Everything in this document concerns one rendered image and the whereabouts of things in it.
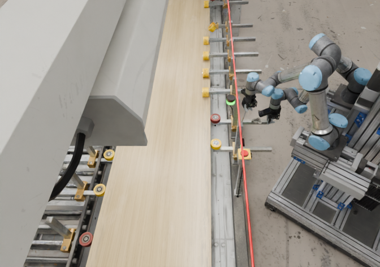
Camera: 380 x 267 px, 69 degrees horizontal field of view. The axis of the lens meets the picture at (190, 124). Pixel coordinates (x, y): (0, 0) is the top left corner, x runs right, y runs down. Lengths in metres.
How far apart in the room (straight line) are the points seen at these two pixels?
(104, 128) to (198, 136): 1.79
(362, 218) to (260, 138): 1.22
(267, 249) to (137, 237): 1.31
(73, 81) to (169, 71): 2.43
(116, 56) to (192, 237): 1.50
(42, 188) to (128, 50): 0.19
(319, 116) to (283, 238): 1.40
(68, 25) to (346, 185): 1.90
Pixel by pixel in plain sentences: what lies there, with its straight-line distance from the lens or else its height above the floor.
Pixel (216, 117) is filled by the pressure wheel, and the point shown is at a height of 0.90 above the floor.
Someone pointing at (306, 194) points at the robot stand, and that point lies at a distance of 2.74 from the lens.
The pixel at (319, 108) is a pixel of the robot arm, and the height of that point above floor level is 1.43.
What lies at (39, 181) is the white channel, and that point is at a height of 2.43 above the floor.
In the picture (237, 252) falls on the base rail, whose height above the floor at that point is 0.70.
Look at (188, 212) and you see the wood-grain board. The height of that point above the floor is 0.90.
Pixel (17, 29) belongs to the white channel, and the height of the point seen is 2.46.
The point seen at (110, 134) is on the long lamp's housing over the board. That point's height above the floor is 2.32.
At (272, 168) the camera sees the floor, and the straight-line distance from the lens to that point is 3.04.
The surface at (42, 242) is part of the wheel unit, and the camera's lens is 2.09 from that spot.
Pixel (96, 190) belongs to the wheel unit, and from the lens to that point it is 1.99.
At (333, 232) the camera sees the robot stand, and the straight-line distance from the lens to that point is 2.65.
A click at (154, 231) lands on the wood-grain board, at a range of 1.78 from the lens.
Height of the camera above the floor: 2.56
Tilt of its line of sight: 50 degrees down
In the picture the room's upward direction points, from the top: 5 degrees counter-clockwise
